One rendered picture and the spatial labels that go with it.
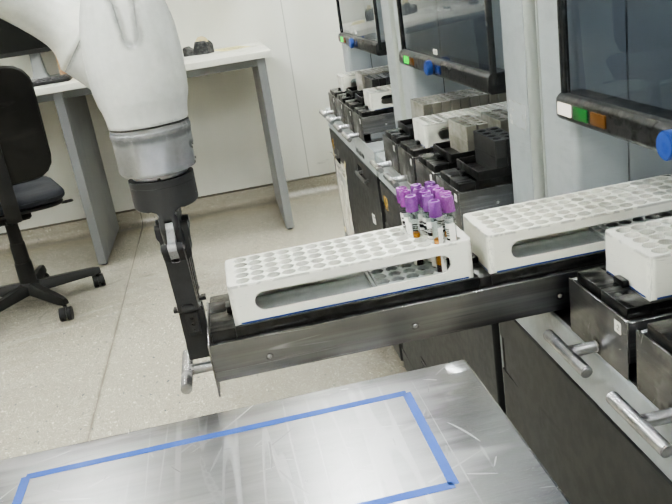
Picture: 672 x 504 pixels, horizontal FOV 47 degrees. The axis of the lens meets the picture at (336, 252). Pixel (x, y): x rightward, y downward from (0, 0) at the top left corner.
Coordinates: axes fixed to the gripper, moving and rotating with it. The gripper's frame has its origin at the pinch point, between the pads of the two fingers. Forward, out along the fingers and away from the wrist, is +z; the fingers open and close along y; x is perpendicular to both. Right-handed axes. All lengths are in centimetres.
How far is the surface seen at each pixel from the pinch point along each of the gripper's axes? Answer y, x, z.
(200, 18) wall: 350, -5, -27
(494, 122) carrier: 53, -59, -8
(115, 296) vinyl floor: 238, 54, 80
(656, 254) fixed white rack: -20, -50, -7
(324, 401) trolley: -26.8, -12.5, -2.2
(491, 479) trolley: -42.8, -22.8, -2.2
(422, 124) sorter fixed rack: 67, -49, -7
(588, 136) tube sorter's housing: 8, -56, -13
